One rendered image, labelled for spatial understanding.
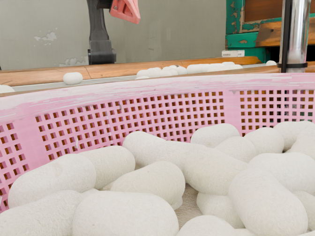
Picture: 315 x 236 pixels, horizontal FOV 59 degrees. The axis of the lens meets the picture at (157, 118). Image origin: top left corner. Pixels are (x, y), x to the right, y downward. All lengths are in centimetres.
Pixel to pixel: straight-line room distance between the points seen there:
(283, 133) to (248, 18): 86
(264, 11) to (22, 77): 73
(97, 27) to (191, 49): 141
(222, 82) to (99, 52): 75
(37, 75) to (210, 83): 40
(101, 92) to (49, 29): 245
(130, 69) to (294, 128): 48
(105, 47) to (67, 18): 177
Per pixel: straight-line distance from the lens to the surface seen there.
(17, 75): 53
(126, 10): 66
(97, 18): 96
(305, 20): 29
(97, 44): 92
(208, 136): 16
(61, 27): 264
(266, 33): 90
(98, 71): 58
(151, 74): 44
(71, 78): 48
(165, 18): 249
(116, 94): 16
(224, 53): 92
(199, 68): 57
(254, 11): 101
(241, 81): 19
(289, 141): 17
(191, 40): 227
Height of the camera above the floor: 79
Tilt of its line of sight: 13 degrees down
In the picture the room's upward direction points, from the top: 2 degrees counter-clockwise
